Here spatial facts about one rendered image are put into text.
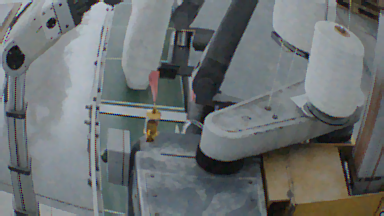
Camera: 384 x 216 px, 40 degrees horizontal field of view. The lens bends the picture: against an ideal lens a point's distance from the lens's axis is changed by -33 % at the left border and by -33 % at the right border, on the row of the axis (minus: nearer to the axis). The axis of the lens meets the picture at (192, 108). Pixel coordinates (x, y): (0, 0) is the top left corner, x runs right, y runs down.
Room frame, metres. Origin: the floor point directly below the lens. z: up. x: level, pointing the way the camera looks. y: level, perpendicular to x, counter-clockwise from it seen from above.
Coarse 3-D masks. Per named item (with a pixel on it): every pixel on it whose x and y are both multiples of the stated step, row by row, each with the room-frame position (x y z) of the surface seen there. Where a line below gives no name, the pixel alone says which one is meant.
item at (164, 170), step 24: (144, 144) 1.12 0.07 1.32; (168, 144) 1.12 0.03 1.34; (192, 144) 1.13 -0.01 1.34; (144, 168) 1.03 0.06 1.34; (168, 168) 1.05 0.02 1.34; (192, 168) 1.06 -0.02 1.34; (144, 192) 0.95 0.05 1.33; (168, 192) 0.97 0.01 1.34; (192, 192) 0.98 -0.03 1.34; (216, 192) 0.99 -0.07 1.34; (240, 192) 1.00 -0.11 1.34
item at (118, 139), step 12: (108, 132) 1.12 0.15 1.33; (120, 132) 1.13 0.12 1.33; (108, 144) 1.08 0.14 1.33; (120, 144) 1.09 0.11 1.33; (108, 156) 1.07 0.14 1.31; (120, 156) 1.07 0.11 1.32; (108, 168) 1.07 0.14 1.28; (120, 168) 1.07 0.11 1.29; (108, 180) 1.07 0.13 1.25; (120, 180) 1.07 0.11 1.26
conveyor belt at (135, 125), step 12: (108, 120) 2.62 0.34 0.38; (120, 120) 2.65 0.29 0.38; (132, 120) 2.67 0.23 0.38; (144, 120) 2.69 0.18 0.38; (132, 132) 2.58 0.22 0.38; (180, 132) 2.66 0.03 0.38; (132, 144) 2.49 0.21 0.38; (108, 192) 2.09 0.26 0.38; (120, 192) 2.12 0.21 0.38; (108, 204) 2.00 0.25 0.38; (120, 204) 2.03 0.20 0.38
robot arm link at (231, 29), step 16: (240, 0) 1.45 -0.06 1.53; (256, 0) 1.45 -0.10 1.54; (224, 16) 1.45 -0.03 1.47; (240, 16) 1.44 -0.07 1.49; (224, 32) 1.43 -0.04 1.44; (240, 32) 1.43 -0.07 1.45; (208, 48) 1.42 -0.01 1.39; (224, 48) 1.42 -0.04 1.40; (208, 64) 1.40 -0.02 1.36; (224, 64) 1.40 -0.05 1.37; (192, 80) 1.40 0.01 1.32
